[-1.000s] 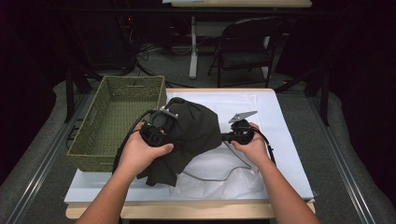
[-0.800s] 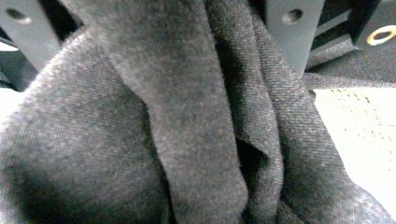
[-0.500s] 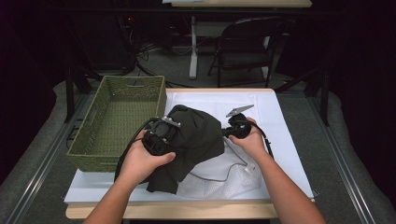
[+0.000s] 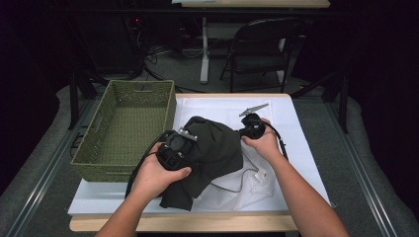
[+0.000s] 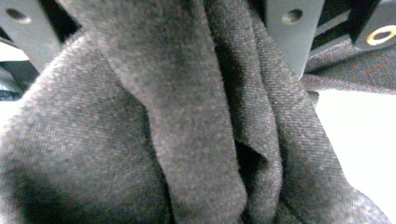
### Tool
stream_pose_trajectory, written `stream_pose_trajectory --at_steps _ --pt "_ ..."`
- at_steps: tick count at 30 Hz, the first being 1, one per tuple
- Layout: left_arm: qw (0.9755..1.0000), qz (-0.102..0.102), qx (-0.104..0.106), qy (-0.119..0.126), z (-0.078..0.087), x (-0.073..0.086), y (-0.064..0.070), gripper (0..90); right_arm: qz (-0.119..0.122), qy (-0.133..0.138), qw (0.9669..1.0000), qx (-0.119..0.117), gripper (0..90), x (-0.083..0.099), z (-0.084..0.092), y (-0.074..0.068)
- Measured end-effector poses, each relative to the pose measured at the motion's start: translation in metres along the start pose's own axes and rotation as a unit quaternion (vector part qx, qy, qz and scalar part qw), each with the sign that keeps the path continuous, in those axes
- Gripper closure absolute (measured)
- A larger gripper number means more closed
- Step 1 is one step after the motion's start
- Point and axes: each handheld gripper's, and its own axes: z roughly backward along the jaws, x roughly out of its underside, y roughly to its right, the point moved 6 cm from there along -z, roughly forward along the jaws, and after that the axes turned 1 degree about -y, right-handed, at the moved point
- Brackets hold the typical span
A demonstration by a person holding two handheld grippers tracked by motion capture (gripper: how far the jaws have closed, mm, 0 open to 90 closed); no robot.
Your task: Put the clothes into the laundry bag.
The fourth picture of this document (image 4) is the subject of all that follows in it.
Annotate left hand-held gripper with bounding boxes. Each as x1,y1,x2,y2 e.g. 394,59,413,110
156,127,199,172

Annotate white board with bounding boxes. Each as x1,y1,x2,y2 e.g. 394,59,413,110
67,93,332,216

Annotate right hand-held gripper cable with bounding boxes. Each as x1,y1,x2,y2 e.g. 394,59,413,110
262,120,290,162

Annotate green woven basket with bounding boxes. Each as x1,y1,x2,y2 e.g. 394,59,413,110
69,79,177,184

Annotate hand-held gripper cable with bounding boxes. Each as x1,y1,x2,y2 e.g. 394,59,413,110
125,130,173,198
262,120,290,162

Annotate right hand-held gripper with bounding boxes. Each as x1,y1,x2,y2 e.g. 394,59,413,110
239,103,270,140

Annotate person's right hand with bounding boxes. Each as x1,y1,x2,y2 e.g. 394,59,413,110
241,118,281,164

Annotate aluminium rail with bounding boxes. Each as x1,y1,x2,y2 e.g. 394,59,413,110
6,98,97,237
324,102,400,237

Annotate light wooden table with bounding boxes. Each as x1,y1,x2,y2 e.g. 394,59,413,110
68,93,334,233

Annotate white mesh laundry bag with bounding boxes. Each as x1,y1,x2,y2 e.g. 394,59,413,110
179,98,277,213

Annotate dark green garment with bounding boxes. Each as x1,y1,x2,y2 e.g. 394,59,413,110
159,116,245,211

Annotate person's left hand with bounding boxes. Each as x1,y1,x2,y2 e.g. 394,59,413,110
131,142,193,200

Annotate black floor cables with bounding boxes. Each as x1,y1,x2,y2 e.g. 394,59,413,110
124,16,206,94

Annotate white-legged wooden desk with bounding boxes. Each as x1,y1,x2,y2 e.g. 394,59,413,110
171,0,331,85

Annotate black metal stand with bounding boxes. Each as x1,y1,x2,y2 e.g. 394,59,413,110
67,70,111,131
291,70,351,134

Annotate black folding chair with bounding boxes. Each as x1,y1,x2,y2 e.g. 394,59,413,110
219,18,312,94

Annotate left hand-held gripper cable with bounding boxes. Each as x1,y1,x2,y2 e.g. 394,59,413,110
125,130,173,198

